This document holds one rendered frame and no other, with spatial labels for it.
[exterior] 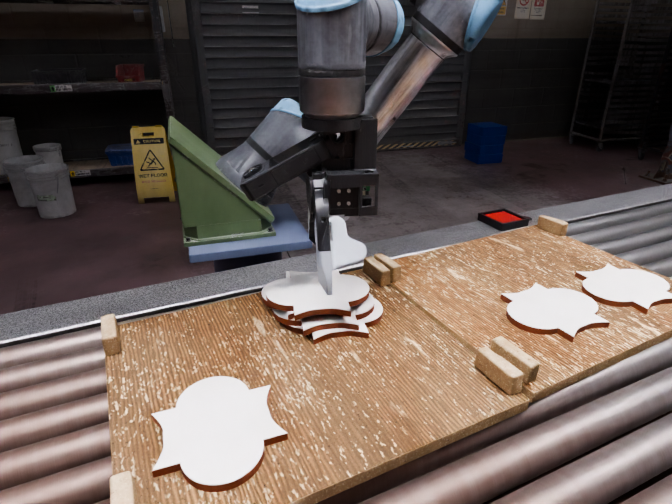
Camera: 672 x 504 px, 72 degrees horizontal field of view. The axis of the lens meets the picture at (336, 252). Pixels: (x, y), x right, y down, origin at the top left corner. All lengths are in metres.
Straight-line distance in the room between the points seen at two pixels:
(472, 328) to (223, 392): 0.33
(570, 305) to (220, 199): 0.70
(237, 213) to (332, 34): 0.61
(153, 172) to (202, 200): 3.15
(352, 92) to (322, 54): 0.05
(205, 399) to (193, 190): 0.59
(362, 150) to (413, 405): 0.29
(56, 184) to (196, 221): 3.12
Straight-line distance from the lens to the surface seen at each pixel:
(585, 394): 0.64
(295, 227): 1.12
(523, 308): 0.70
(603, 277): 0.84
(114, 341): 0.63
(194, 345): 0.62
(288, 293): 0.63
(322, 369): 0.56
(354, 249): 0.55
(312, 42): 0.52
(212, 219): 1.05
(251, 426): 0.49
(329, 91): 0.52
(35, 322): 0.80
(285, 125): 1.05
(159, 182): 4.17
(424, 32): 0.96
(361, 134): 0.55
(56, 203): 4.16
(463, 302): 0.71
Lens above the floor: 1.29
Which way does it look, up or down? 25 degrees down
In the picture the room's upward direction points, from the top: straight up
